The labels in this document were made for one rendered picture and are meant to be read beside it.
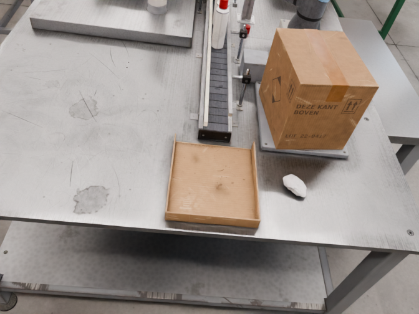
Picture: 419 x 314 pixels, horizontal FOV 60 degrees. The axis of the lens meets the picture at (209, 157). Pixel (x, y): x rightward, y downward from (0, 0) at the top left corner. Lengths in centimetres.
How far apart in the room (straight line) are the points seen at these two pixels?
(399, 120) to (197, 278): 103
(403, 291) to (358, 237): 108
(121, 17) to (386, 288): 183
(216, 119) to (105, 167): 39
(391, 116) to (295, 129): 54
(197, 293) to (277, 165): 67
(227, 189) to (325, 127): 37
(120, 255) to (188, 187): 67
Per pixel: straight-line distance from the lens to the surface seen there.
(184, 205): 105
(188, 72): 150
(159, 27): 168
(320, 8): 177
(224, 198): 108
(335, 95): 113
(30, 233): 179
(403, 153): 170
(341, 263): 211
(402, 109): 168
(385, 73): 186
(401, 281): 222
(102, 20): 171
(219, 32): 153
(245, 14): 191
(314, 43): 126
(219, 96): 133
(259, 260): 171
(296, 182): 114
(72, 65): 154
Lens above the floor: 170
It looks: 48 degrees down
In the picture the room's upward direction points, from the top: 11 degrees clockwise
